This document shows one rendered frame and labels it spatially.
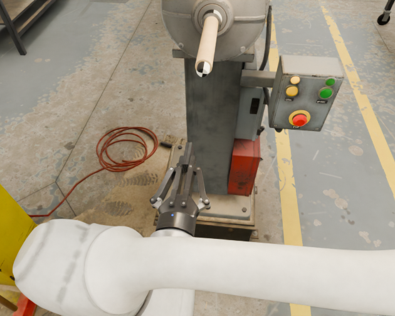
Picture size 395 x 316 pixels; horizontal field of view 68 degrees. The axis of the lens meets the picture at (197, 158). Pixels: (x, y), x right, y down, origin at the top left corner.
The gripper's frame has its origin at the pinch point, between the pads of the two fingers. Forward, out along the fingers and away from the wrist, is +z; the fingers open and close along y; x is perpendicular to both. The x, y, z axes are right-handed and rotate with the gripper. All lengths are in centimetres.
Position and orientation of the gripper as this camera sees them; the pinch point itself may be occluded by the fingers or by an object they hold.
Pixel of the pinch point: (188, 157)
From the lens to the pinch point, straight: 68.6
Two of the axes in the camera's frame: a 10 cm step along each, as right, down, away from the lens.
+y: 9.8, -0.1, -1.8
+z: 1.1, -7.6, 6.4
